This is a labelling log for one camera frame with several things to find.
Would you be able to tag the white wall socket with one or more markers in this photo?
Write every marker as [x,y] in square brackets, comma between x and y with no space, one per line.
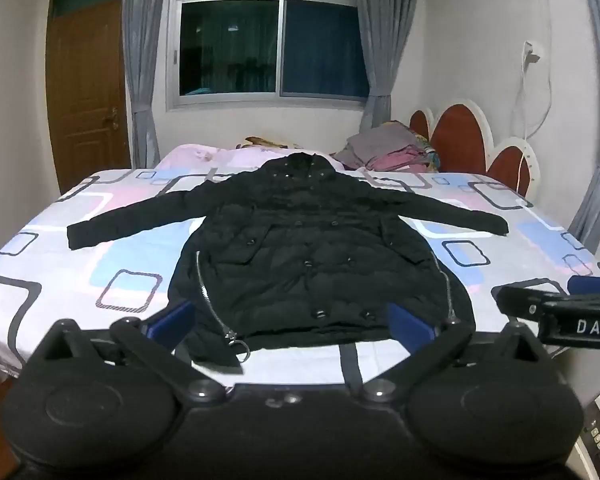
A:
[532,52]

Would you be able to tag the pink blanket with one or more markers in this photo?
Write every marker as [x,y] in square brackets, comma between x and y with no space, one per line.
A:
[195,155]

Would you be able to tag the sliding glass window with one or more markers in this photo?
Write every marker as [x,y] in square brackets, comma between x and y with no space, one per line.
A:
[260,35]

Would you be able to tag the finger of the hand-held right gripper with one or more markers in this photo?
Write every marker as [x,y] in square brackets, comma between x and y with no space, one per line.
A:
[520,302]
[595,285]

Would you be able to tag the stack of folded clothes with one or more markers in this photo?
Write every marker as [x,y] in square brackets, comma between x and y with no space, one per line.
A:
[380,147]

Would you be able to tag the yellow patterned pillow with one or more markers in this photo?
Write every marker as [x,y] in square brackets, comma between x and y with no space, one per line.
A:
[267,142]

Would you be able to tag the bed with patterned sheet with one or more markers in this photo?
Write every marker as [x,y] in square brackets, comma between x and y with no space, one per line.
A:
[55,260]

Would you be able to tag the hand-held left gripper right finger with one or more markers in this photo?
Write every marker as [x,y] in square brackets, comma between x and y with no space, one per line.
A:
[410,322]

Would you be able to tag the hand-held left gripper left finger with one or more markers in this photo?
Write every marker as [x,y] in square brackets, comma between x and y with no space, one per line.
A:
[172,320]

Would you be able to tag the colourful patterned cloth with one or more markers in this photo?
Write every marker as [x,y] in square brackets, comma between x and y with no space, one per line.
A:
[430,152]

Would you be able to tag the wooden door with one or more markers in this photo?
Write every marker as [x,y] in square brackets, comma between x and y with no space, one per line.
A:
[85,85]

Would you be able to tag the red and white headboard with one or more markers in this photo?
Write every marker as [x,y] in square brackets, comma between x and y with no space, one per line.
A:
[457,135]

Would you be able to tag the white button panel device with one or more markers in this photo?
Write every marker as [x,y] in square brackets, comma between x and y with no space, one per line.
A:
[597,435]

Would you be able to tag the black padded jacket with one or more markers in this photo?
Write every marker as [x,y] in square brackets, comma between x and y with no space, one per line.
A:
[300,260]

